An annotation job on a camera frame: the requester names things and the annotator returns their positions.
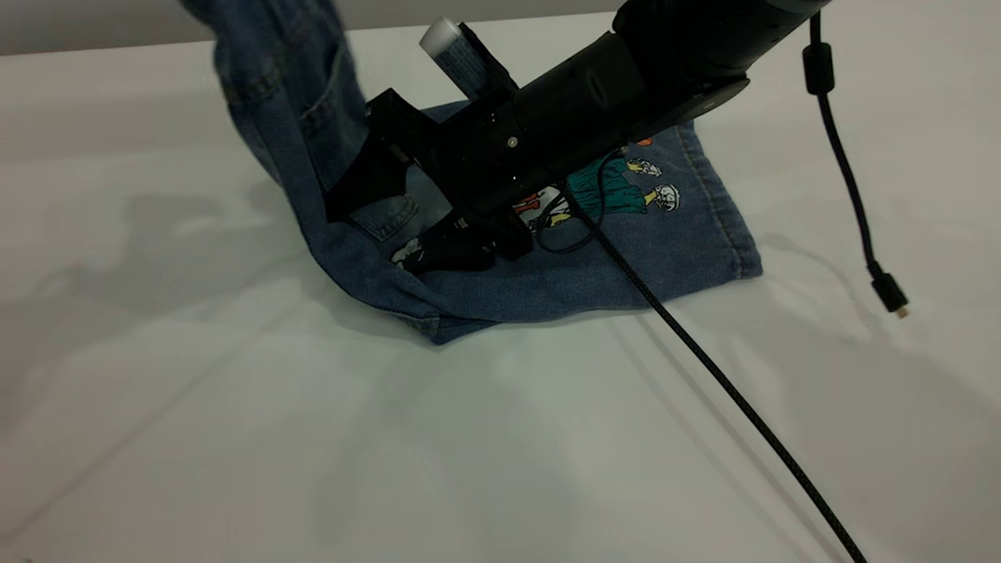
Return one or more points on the blue denim pants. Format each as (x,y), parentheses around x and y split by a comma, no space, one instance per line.
(626,266)

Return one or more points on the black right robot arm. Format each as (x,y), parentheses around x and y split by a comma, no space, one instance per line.
(704,47)

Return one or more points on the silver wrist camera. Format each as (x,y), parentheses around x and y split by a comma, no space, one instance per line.
(450,43)

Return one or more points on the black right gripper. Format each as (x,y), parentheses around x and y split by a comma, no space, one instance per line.
(539,133)

